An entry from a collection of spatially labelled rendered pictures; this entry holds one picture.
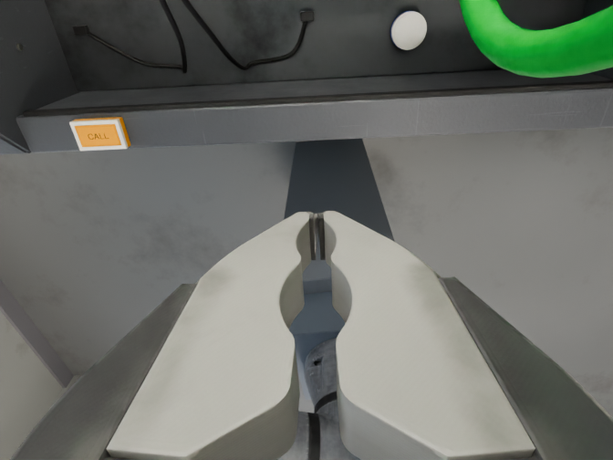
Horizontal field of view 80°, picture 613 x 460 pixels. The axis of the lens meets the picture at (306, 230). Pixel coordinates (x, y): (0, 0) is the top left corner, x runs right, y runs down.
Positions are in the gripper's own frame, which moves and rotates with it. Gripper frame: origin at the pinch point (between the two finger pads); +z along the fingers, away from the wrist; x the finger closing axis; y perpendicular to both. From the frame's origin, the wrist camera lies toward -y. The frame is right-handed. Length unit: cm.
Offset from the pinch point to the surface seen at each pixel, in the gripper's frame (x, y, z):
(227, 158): -36, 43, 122
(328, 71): 1.3, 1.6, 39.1
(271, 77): -5.9, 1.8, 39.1
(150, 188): -69, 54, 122
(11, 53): -31.5, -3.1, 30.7
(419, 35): 11.7, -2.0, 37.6
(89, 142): -23.7, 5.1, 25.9
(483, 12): 7.1, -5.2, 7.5
